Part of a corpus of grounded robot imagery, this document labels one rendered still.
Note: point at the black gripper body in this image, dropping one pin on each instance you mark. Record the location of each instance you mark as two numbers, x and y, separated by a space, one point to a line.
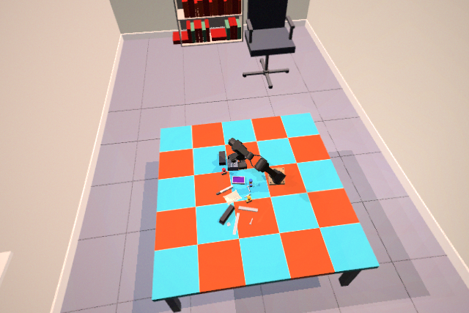
242 164

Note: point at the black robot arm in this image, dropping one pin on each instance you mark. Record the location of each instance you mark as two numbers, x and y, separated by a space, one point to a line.
261 166

